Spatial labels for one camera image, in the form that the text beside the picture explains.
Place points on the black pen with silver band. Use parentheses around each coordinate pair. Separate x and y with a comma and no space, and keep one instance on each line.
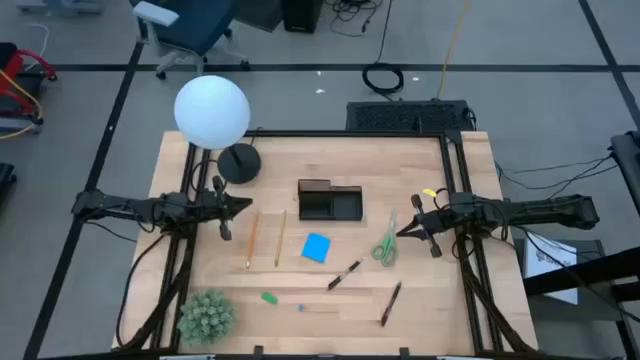
(345,274)

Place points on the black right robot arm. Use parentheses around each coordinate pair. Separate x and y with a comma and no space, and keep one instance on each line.
(540,210)

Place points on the black table clamp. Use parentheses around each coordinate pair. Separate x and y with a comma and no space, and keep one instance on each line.
(404,352)
(258,351)

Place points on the black mesh computer case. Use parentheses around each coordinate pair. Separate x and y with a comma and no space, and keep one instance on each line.
(400,116)

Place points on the white printed paper sheet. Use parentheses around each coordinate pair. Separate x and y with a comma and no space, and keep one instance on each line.
(547,245)

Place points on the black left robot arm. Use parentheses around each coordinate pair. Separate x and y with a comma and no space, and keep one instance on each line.
(125,207)

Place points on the red and black cart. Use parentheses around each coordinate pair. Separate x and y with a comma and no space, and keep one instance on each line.
(12,62)

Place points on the grey side table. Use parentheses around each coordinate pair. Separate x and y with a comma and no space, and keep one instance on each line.
(595,250)

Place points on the yellow pencil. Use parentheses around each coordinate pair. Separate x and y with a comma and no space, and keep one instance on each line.
(280,238)

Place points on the green eraser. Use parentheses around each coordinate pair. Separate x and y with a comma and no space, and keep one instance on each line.
(269,298)

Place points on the black side desk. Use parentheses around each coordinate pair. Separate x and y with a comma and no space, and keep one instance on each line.
(627,160)

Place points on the orange pencil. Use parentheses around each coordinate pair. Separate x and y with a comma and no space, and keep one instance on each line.
(253,239)

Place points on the black slanted beam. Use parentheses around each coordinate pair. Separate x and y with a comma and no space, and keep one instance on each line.
(600,270)

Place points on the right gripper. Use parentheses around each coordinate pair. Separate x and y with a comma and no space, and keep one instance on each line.
(437,221)

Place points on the potted green plant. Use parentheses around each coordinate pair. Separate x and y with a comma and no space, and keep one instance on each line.
(206,317)

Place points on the grey desk base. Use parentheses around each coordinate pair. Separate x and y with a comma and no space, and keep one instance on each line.
(60,7)

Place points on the black computer tower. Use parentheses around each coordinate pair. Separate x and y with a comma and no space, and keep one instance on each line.
(302,15)

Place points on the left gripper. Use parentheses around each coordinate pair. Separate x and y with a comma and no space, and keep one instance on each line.
(215,207)

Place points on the black mesh desk organizer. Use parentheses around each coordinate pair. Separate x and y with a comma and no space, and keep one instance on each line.
(345,207)

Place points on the blue office chair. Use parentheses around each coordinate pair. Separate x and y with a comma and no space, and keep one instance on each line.
(200,25)

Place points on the dark red pen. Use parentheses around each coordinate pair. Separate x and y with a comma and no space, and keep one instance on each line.
(391,304)

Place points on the blue sticky note pad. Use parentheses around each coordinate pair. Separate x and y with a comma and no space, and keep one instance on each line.
(316,247)

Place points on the white globe table lamp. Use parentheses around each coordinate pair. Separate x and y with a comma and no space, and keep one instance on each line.
(212,112)

